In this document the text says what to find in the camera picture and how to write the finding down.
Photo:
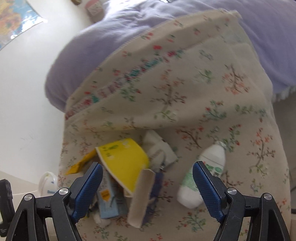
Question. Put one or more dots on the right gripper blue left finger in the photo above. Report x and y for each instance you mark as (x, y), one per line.
(83, 190)

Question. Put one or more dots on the lavender duvet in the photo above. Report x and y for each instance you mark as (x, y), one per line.
(270, 25)

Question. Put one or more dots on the floral beige blanket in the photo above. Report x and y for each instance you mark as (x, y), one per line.
(194, 80)

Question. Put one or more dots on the colourful wall map poster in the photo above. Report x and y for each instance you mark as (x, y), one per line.
(17, 16)

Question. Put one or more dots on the yellow snack wrapper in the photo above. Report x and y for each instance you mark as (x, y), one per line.
(76, 168)

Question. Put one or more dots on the white yogurt drink bottle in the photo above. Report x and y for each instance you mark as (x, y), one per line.
(214, 158)

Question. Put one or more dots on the dark blue snack box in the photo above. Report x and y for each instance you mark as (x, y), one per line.
(153, 198)

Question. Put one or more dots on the light blue milk carton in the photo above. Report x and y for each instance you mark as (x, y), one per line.
(111, 201)

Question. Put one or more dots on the white patterned trash bin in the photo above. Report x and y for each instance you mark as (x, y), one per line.
(48, 184)

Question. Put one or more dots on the grey-white tissue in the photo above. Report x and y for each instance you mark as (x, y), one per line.
(159, 152)

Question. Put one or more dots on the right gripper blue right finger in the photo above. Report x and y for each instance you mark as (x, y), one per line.
(212, 190)

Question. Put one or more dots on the crushed yellow paper cup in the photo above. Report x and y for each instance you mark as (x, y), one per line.
(124, 160)

